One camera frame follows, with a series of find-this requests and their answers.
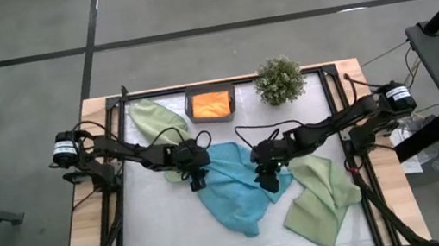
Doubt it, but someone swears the blue towel with white tag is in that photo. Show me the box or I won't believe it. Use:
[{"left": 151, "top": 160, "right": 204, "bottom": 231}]
[{"left": 200, "top": 132, "right": 298, "bottom": 213}]

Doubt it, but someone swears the green microfiber towel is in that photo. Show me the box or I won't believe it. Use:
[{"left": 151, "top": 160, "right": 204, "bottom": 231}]
[
  {"left": 273, "top": 147, "right": 370, "bottom": 246},
  {"left": 126, "top": 92, "right": 201, "bottom": 190}
]

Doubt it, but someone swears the black aluminium table frame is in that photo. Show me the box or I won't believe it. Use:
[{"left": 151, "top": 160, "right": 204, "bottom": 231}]
[{"left": 36, "top": 42, "right": 435, "bottom": 246}]

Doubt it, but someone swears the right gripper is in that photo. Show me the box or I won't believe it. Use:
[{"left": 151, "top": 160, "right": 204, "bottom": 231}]
[{"left": 248, "top": 135, "right": 297, "bottom": 198}]

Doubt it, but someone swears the small potted artificial plant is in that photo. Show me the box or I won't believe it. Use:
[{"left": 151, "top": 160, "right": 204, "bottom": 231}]
[{"left": 250, "top": 53, "right": 310, "bottom": 110}]

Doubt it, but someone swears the orange microfiber towel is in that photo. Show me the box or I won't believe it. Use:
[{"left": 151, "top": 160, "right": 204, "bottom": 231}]
[{"left": 190, "top": 90, "right": 233, "bottom": 123}]

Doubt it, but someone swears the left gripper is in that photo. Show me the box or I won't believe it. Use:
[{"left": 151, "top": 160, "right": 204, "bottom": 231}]
[{"left": 162, "top": 136, "right": 217, "bottom": 197}]

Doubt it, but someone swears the dark grey plastic bin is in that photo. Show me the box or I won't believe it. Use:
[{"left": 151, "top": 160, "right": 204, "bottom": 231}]
[{"left": 180, "top": 80, "right": 241, "bottom": 129}]

